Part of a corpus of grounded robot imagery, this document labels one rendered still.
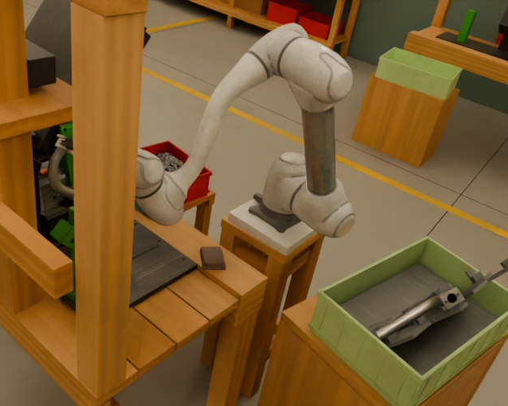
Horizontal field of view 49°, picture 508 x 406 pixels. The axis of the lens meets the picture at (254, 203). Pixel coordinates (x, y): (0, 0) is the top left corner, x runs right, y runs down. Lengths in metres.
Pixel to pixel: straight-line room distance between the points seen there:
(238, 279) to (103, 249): 0.76
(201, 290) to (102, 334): 0.54
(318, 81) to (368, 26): 5.73
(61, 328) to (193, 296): 0.41
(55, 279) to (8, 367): 1.51
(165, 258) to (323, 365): 0.63
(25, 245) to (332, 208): 1.03
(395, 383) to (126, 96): 1.15
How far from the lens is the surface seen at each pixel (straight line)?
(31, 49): 1.46
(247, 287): 1.86
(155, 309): 1.77
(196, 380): 2.73
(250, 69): 1.66
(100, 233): 1.18
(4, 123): 1.31
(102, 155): 1.08
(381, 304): 2.03
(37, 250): 1.36
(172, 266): 1.89
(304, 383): 2.04
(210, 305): 1.80
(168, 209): 1.64
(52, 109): 1.37
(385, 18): 7.18
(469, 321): 2.13
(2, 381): 2.77
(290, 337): 1.98
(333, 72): 1.56
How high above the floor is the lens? 2.13
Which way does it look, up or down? 33 degrees down
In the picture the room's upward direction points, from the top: 11 degrees clockwise
